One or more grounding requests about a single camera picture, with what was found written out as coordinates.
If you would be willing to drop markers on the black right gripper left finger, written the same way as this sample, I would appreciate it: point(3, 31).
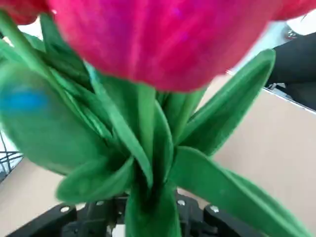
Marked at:
point(81, 222)

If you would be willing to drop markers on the person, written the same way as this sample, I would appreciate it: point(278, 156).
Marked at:
point(296, 66)

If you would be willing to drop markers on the red tulip bouquet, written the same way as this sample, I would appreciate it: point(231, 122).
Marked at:
point(153, 49)

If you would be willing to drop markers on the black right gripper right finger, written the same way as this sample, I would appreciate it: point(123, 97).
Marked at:
point(197, 222)

